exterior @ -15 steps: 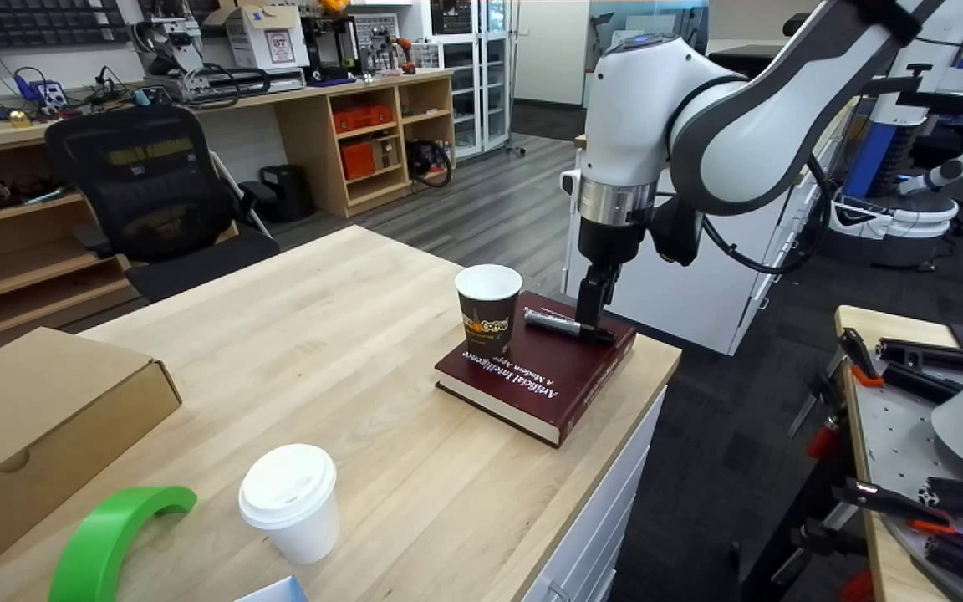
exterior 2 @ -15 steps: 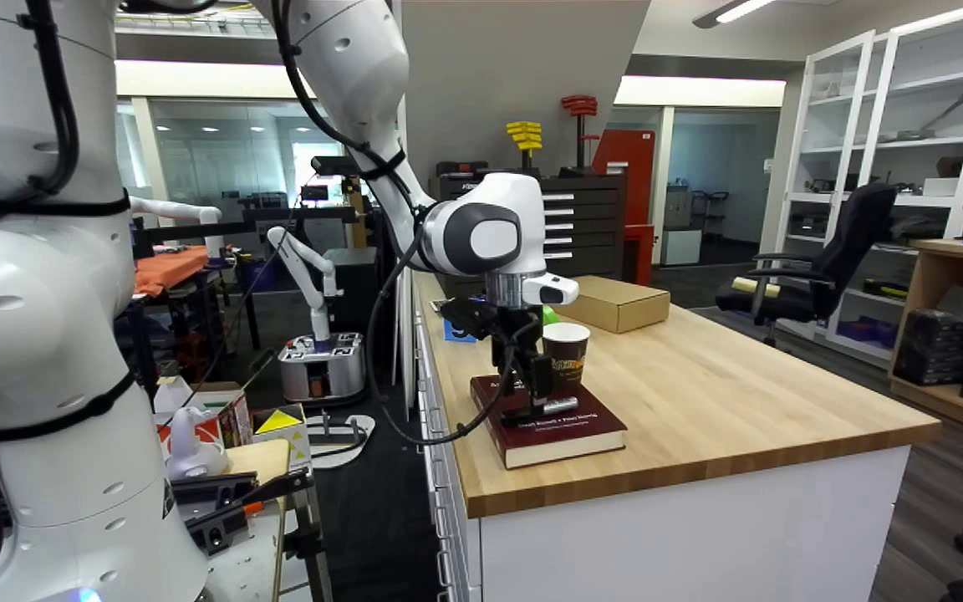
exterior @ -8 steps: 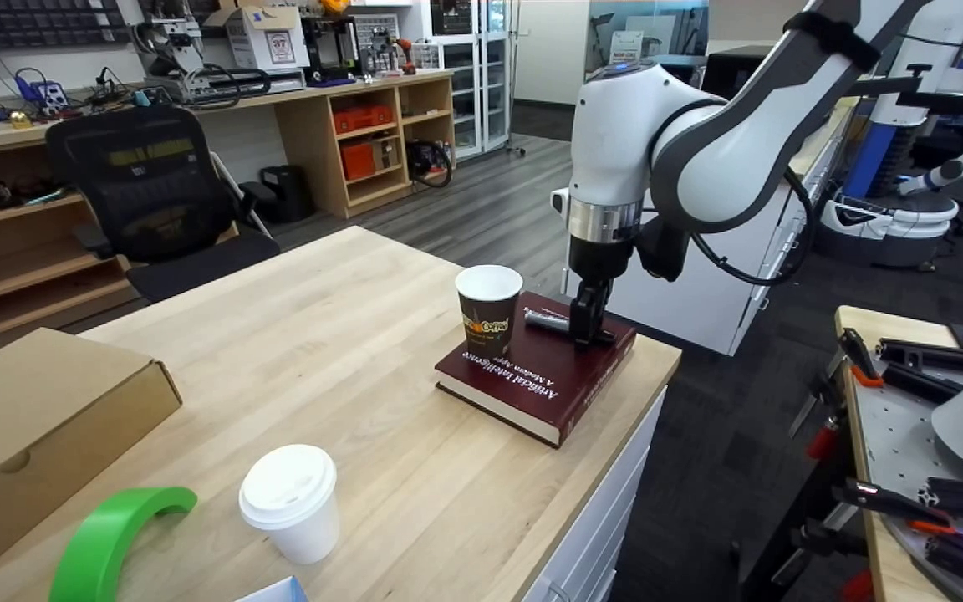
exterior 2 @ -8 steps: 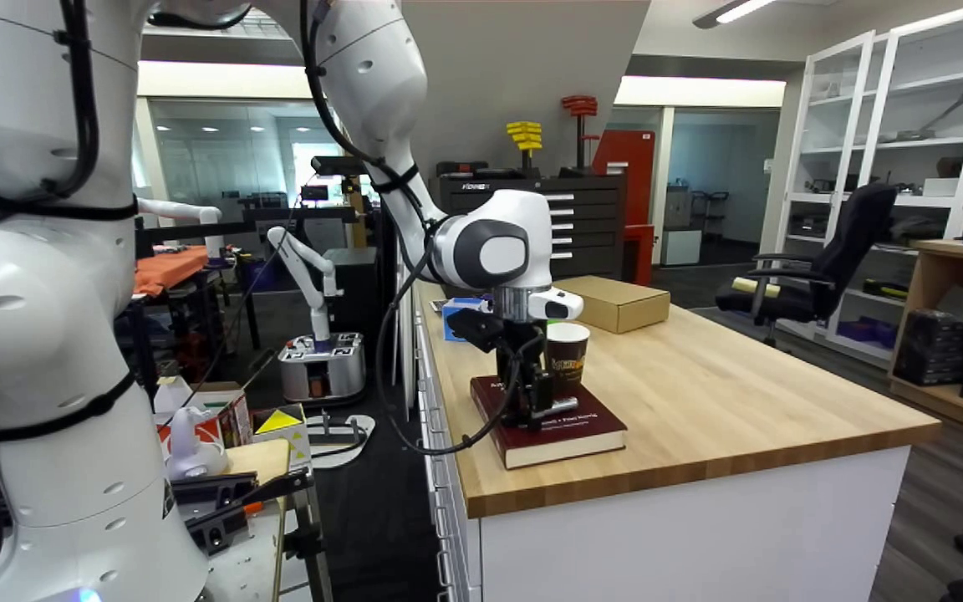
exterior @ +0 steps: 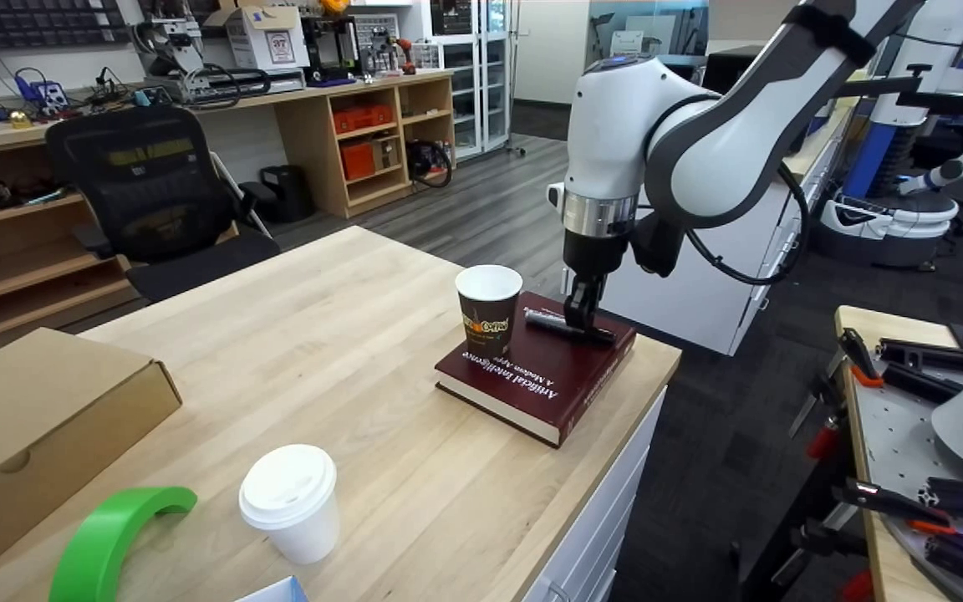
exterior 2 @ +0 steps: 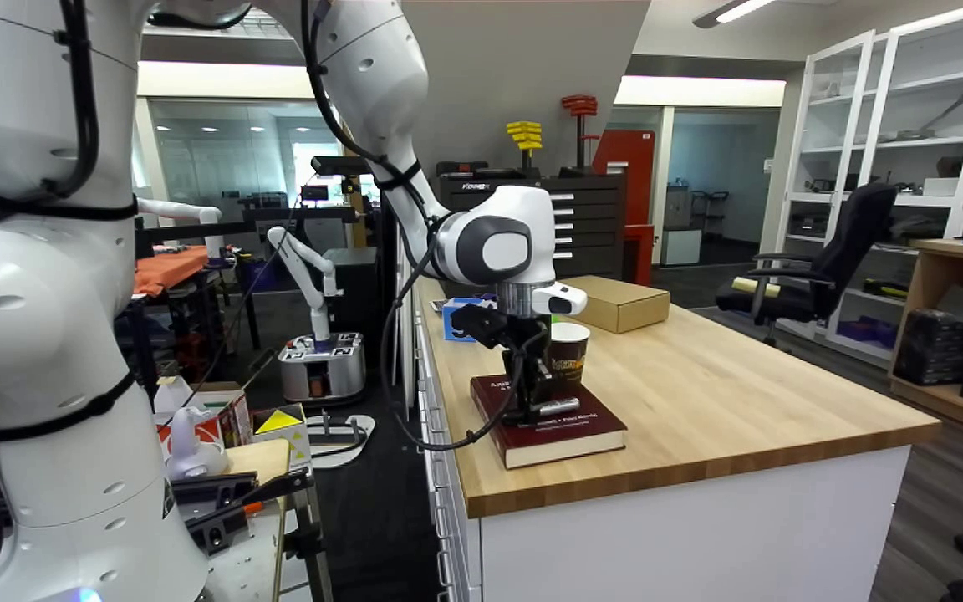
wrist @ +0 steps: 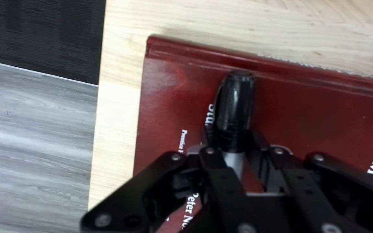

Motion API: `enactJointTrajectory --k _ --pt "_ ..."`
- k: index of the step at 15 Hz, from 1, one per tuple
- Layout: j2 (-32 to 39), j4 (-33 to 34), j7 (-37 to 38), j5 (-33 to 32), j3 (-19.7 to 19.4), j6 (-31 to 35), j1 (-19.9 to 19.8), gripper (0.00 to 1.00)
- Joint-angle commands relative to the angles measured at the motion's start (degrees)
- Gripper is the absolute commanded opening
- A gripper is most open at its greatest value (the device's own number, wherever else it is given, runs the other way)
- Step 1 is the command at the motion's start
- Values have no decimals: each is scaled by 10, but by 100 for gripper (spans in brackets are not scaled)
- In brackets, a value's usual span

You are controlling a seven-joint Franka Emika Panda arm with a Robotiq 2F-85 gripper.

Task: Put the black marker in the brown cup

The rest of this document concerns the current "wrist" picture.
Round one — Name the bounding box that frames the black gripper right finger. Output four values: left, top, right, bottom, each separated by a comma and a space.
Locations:
249, 129, 373, 233

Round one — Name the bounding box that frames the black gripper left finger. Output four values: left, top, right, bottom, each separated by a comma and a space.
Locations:
80, 123, 257, 233

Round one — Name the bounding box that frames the black marker grey barrel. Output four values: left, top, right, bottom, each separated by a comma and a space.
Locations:
213, 70, 258, 180

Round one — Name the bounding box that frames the dark red hardcover book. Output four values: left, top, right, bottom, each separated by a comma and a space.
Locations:
133, 35, 373, 233

